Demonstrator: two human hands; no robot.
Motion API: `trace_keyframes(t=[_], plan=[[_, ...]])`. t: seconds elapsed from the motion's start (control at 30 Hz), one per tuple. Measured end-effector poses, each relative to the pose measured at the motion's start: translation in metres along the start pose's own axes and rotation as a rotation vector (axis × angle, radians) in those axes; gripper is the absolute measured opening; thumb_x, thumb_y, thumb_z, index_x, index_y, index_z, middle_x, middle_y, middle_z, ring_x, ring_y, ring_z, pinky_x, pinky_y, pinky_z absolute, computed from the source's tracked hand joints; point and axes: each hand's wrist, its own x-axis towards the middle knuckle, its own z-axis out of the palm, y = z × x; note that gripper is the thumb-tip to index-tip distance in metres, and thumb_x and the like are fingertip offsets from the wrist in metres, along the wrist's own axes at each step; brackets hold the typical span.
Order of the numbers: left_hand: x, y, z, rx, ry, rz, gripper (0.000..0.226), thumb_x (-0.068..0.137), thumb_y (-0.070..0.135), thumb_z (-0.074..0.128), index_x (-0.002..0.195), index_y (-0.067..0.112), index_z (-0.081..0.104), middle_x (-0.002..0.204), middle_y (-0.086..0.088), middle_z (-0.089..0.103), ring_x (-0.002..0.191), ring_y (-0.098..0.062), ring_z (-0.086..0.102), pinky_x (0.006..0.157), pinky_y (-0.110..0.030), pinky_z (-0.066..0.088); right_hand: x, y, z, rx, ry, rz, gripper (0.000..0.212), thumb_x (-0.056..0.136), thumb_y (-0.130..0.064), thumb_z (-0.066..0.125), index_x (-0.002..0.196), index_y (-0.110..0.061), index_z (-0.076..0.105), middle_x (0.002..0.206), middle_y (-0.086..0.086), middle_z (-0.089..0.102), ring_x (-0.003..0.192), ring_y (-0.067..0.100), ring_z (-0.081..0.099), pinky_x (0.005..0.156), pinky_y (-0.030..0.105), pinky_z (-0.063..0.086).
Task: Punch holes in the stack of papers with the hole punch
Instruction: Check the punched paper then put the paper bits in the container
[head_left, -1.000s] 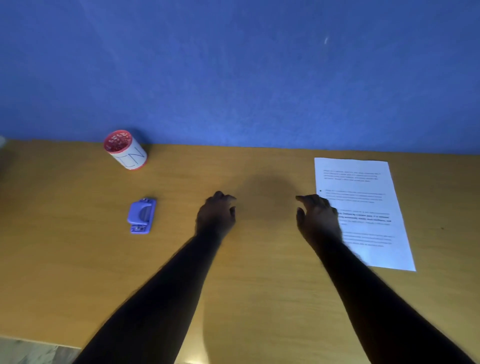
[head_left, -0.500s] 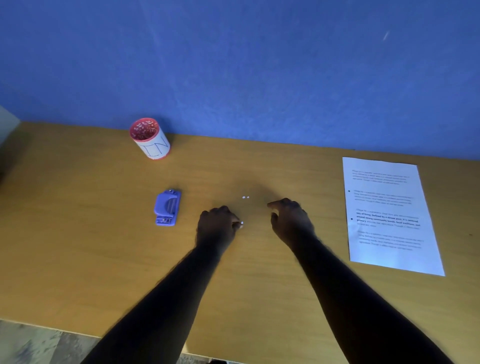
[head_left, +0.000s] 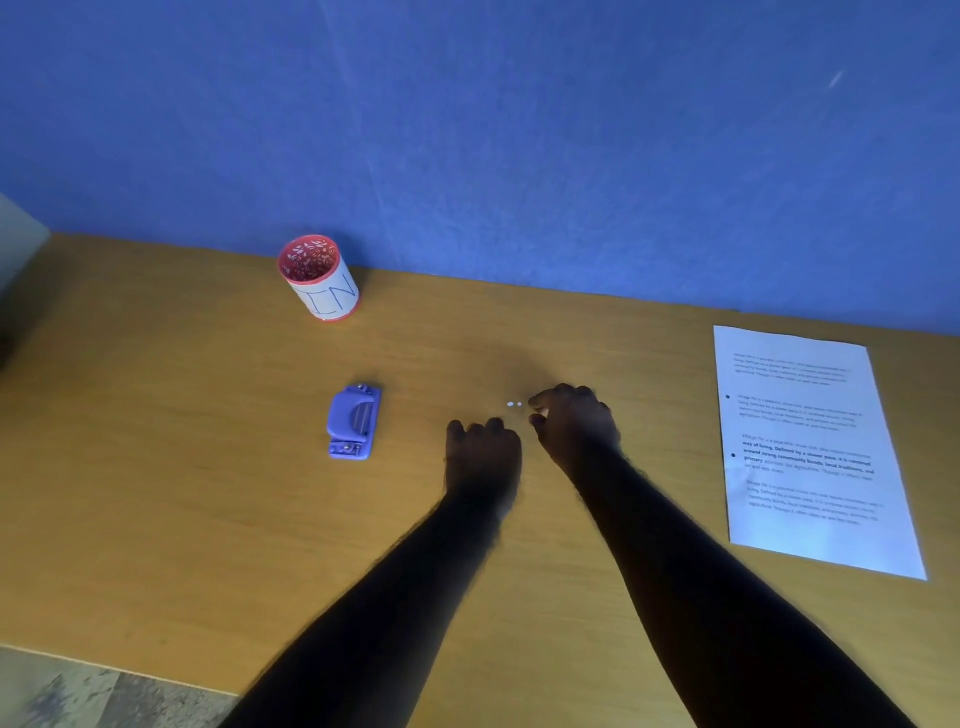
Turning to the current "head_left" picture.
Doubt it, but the grey object at table edge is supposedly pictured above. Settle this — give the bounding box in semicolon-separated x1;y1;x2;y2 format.
0;193;52;294

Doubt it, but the person's left hand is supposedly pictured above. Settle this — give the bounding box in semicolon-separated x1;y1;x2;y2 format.
444;417;524;505

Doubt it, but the purple hole punch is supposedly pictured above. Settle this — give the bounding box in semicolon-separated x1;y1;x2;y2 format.
325;383;384;462

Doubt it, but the person's right hand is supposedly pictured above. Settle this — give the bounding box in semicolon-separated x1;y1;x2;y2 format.
528;383;623;483

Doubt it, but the red patterned pen cup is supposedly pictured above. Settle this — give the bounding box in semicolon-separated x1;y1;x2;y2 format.
277;234;361;323

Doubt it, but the printed white paper sheet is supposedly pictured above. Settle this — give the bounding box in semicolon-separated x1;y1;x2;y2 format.
713;325;929;582

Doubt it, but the person's left forearm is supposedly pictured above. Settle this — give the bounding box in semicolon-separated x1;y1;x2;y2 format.
219;487;519;728

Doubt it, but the person's right forearm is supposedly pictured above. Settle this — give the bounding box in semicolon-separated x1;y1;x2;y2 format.
571;444;918;728

